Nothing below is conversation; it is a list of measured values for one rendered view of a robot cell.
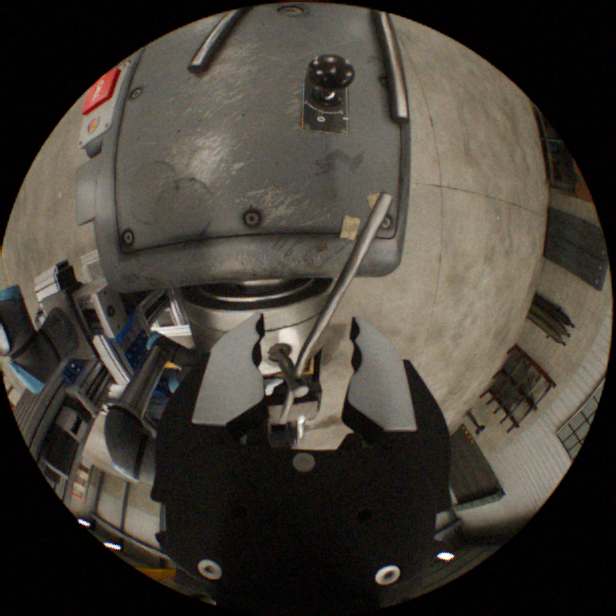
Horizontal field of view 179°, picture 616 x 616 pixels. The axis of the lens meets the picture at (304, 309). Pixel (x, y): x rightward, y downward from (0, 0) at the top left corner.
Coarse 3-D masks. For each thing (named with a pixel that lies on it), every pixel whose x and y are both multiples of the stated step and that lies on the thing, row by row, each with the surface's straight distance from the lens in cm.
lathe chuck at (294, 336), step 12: (192, 324) 36; (300, 324) 30; (312, 324) 32; (192, 336) 40; (204, 336) 34; (216, 336) 31; (276, 336) 29; (288, 336) 30; (300, 336) 32; (324, 336) 39; (204, 348) 36; (264, 348) 30; (300, 348) 33; (264, 360) 32; (276, 360) 33; (264, 372) 34
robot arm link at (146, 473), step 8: (144, 440) 48; (152, 440) 49; (144, 448) 47; (152, 448) 47; (136, 456) 46; (144, 456) 46; (152, 456) 46; (136, 464) 47; (144, 464) 46; (152, 464) 46; (136, 472) 48; (144, 472) 47; (152, 472) 47; (144, 480) 49; (152, 480) 48
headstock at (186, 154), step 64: (256, 64) 29; (384, 64) 35; (128, 128) 31; (192, 128) 25; (256, 128) 23; (320, 128) 24; (384, 128) 28; (128, 192) 28; (192, 192) 23; (256, 192) 22; (320, 192) 22; (128, 256) 29; (192, 256) 24; (256, 256) 22; (320, 256) 23; (384, 256) 26
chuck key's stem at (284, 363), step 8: (280, 352) 30; (280, 360) 29; (288, 360) 29; (280, 368) 29; (288, 368) 27; (288, 376) 27; (288, 384) 27; (296, 384) 25; (304, 384) 26; (296, 392) 26; (304, 392) 26
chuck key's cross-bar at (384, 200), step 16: (384, 192) 17; (384, 208) 16; (368, 224) 16; (368, 240) 16; (352, 256) 17; (352, 272) 17; (336, 288) 18; (336, 304) 19; (320, 320) 20; (304, 352) 23; (288, 400) 29
